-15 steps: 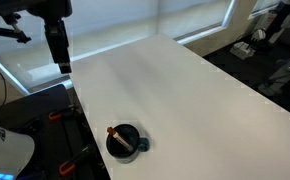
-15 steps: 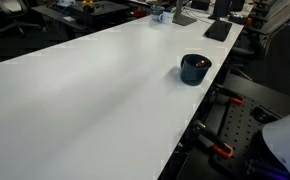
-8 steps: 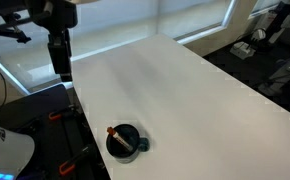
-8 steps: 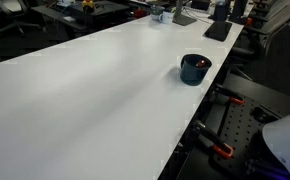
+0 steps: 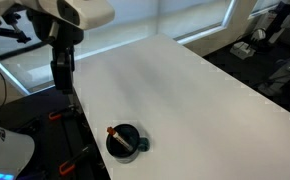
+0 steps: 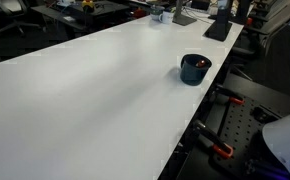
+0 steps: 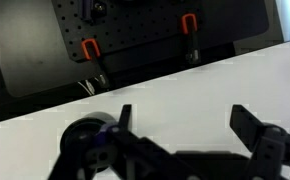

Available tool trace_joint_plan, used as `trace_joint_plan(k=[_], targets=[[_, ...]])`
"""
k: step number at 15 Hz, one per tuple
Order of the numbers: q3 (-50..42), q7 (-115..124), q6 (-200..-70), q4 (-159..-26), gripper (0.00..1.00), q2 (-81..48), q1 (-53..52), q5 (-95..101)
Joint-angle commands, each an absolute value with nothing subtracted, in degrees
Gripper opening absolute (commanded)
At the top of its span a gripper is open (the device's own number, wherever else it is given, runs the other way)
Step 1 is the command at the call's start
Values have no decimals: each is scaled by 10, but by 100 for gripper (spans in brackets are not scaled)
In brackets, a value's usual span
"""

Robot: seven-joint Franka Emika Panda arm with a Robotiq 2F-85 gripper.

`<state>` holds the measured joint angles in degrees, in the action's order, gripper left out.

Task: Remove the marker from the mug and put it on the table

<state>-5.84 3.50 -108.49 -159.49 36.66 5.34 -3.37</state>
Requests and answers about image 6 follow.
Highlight white mug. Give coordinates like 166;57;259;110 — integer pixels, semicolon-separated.
158;10;175;25

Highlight grey green bowl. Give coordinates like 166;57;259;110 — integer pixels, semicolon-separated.
150;4;166;22

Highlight black clamp with orange handle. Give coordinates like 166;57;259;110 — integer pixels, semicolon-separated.
214;83;245;106
193;119;235;159

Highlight marker with red cap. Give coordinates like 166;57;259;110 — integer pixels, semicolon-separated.
195;59;207;69

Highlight black office chair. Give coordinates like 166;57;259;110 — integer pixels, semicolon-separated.
0;0;46;36

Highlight black background desk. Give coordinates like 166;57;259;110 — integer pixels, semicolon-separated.
31;0;133;34

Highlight black box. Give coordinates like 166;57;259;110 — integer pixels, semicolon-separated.
190;0;211;11

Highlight small white paper sheet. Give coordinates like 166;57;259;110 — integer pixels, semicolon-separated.
62;15;77;24

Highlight yellow red emergency button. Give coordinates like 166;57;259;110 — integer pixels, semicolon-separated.
81;0;96;14

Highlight black flat pad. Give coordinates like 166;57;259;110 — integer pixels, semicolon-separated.
203;19;234;43

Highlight grey monitor stand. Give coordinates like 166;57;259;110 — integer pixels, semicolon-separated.
172;0;198;27

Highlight black bracket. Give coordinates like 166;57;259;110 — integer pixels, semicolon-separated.
253;106;279;124

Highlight small red object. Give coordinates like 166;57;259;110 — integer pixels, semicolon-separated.
133;8;148;19

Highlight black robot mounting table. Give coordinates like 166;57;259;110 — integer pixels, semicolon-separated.
176;71;290;180

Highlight grey office chair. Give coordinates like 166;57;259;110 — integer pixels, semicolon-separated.
231;0;290;73

